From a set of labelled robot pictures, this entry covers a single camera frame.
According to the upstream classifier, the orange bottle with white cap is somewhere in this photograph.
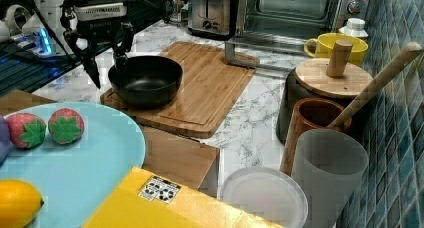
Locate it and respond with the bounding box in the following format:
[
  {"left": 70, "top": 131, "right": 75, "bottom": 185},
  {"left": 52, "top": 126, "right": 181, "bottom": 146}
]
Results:
[{"left": 339, "top": 18, "right": 368, "bottom": 40}]

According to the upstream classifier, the purple toy fruit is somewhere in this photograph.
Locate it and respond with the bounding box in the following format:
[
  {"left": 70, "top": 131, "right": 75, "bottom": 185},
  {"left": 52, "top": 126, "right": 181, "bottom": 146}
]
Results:
[{"left": 0, "top": 116, "right": 10, "bottom": 162}]

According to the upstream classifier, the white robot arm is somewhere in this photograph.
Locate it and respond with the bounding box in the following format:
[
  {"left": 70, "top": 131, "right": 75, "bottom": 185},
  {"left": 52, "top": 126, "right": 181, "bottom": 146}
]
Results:
[{"left": 33, "top": 0, "right": 135, "bottom": 87}]

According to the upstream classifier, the yellow cereal box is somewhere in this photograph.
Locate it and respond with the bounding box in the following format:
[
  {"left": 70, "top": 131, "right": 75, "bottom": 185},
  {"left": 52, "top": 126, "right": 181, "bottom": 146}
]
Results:
[{"left": 82, "top": 167, "right": 284, "bottom": 228}]

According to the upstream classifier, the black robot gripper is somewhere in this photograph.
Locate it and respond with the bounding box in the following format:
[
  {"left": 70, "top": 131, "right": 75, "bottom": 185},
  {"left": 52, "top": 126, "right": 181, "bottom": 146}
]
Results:
[{"left": 60, "top": 0, "right": 135, "bottom": 89}]

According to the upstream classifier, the right toy strawberry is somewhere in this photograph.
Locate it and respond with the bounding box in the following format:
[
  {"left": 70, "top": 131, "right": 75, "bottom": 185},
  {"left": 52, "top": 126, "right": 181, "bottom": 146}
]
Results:
[{"left": 48, "top": 108, "right": 85, "bottom": 144}]

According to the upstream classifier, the left toy strawberry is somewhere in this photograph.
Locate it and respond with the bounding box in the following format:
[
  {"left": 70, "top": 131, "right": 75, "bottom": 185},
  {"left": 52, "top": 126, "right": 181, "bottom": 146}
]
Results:
[{"left": 6, "top": 113, "right": 47, "bottom": 149}]

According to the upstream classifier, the bamboo cutting board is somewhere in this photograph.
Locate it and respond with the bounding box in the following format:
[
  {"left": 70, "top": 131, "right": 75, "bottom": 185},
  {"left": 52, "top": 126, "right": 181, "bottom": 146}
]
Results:
[{"left": 100, "top": 41, "right": 255, "bottom": 138}]

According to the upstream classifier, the brown wooden utensil holder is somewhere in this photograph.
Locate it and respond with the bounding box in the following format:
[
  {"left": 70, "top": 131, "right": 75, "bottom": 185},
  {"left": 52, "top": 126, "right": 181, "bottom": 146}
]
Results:
[{"left": 280, "top": 98, "right": 344, "bottom": 176}]

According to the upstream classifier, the black bowl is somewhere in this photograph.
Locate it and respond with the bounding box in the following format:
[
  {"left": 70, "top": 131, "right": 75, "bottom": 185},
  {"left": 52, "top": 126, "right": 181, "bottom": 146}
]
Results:
[{"left": 108, "top": 56, "right": 183, "bottom": 109}]

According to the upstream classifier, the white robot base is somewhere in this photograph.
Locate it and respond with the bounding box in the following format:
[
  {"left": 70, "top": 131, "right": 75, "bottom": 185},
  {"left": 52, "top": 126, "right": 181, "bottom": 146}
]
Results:
[{"left": 1, "top": 4, "right": 72, "bottom": 58}]

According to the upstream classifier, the frosted translucent cup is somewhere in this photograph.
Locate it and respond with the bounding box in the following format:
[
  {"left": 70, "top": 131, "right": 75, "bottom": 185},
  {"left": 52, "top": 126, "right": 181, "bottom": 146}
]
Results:
[{"left": 291, "top": 129, "right": 368, "bottom": 228}]

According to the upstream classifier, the wooden utensil handle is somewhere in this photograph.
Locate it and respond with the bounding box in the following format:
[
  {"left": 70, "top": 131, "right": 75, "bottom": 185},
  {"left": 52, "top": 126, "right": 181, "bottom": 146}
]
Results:
[{"left": 328, "top": 42, "right": 423, "bottom": 128}]

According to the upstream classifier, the toy strawberry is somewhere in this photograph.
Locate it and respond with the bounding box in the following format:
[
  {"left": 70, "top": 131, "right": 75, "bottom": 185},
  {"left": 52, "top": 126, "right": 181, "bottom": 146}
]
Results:
[
  {"left": 6, "top": 113, "right": 47, "bottom": 149},
  {"left": 48, "top": 108, "right": 85, "bottom": 144}
]

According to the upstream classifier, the wooden drawer box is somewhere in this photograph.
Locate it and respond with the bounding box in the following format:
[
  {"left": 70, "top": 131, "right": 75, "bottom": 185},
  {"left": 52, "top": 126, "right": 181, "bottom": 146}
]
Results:
[{"left": 0, "top": 91, "right": 219, "bottom": 190}]

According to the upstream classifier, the dark canister with wooden lid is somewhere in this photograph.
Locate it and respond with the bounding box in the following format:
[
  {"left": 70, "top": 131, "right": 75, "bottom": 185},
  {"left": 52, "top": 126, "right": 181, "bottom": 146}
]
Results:
[{"left": 276, "top": 34, "right": 372, "bottom": 144}]

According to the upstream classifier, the cereal jar with white lid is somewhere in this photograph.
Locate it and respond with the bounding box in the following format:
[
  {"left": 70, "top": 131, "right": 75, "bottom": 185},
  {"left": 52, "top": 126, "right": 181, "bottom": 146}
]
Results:
[{"left": 218, "top": 167, "right": 308, "bottom": 228}]

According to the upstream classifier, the yellow toy lemon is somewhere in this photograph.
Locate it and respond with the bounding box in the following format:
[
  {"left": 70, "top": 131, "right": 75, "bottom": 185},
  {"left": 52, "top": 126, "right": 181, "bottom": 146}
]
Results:
[{"left": 0, "top": 179, "right": 44, "bottom": 228}]

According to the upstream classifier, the light blue plate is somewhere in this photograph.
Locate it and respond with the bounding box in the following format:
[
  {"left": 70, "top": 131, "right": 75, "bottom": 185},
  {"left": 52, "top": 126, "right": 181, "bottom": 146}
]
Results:
[{"left": 0, "top": 102, "right": 145, "bottom": 228}]

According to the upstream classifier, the yellow mug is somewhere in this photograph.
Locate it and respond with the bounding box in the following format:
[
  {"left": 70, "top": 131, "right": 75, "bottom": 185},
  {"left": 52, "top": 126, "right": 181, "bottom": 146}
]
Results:
[{"left": 303, "top": 32, "right": 369, "bottom": 68}]

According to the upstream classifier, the stainless steel toaster oven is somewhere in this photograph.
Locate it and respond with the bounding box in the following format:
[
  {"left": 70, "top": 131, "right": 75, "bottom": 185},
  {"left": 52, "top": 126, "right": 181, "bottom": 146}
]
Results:
[{"left": 225, "top": 0, "right": 370, "bottom": 68}]

